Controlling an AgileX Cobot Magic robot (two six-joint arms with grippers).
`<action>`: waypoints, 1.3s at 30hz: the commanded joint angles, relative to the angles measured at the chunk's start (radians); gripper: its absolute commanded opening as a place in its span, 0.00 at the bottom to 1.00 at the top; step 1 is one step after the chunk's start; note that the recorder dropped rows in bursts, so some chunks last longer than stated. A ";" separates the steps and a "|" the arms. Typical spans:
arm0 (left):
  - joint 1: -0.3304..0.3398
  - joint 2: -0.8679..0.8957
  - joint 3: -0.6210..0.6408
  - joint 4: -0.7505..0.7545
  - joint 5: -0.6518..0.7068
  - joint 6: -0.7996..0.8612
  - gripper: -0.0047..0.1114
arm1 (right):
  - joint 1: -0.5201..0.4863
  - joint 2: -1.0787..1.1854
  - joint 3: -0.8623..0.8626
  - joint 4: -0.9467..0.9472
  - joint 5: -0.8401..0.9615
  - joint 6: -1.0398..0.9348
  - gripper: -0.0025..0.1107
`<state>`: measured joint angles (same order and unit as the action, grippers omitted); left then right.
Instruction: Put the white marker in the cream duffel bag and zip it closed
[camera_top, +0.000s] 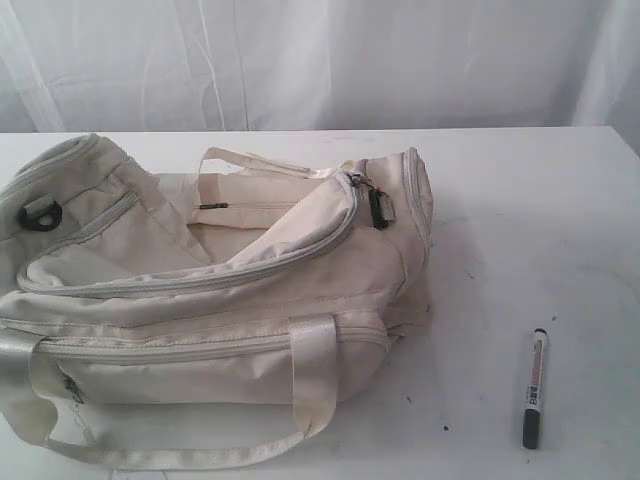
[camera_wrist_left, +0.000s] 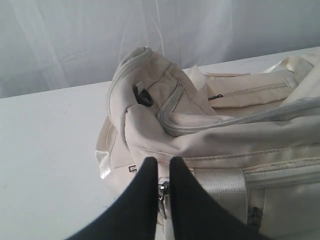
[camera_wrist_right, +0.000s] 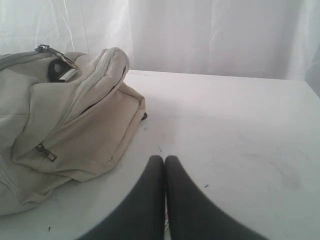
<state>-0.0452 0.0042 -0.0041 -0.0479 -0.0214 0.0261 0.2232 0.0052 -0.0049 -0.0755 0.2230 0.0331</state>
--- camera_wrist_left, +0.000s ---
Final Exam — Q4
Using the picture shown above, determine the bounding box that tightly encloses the cream fabric duffel bag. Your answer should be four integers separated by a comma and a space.
95, 47, 320, 240

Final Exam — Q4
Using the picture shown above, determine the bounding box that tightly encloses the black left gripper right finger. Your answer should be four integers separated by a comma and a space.
169, 157, 258, 240

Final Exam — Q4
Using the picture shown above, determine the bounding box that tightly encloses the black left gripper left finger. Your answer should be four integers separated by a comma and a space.
69, 157, 159, 240

